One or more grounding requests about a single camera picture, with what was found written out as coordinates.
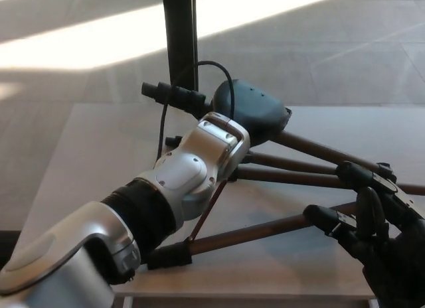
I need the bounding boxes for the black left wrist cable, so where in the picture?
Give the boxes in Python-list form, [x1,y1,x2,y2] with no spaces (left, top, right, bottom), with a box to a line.
[155,60,237,163]

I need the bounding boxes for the black vertical pillar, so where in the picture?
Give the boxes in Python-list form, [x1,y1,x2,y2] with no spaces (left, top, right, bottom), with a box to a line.
[161,0,200,92]

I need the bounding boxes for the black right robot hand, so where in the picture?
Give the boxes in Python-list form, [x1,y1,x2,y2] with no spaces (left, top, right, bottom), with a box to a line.
[303,160,425,308]

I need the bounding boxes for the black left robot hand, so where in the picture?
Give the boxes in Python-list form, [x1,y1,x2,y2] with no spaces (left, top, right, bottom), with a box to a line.
[211,78,293,146]

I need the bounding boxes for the brown and black camera tripod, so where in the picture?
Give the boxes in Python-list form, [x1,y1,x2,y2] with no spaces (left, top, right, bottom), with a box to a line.
[141,82,425,271]

